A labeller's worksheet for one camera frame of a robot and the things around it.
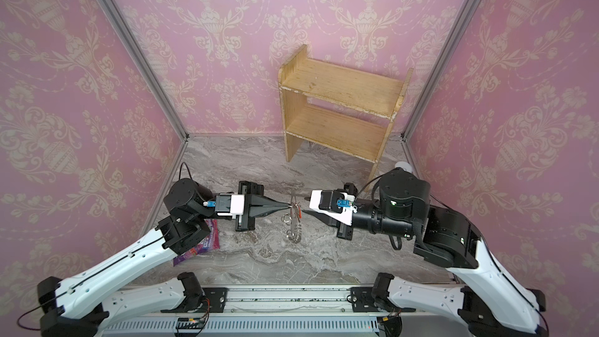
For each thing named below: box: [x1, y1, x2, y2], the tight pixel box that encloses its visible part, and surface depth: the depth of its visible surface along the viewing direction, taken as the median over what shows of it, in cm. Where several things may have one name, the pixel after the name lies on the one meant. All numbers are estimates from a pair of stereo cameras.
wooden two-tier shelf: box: [278, 45, 414, 192], surface depth 84 cm
